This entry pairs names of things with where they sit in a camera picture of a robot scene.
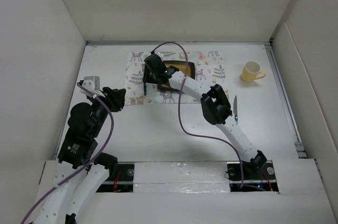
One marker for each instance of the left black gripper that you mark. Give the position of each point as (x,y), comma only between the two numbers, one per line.
(115,97)

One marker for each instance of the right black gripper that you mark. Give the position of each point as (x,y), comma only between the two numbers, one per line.
(147,78)

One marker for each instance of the silver fork teal handle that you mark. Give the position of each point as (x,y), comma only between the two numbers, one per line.
(145,86)

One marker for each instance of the floral animal print cloth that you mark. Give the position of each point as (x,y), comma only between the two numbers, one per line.
(209,68)

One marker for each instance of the silver knife teal handle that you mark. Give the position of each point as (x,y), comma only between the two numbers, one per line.
(235,108)

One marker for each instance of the yellow ceramic mug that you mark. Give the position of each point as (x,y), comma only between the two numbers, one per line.
(251,72)

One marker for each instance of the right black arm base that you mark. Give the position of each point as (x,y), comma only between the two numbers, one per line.
(263,180)

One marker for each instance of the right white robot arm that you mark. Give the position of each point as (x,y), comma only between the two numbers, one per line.
(216,110)

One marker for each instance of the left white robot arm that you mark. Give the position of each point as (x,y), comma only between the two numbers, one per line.
(80,169)

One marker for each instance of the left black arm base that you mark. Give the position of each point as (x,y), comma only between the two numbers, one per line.
(122,181)

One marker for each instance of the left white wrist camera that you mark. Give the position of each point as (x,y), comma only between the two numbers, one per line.
(89,84)

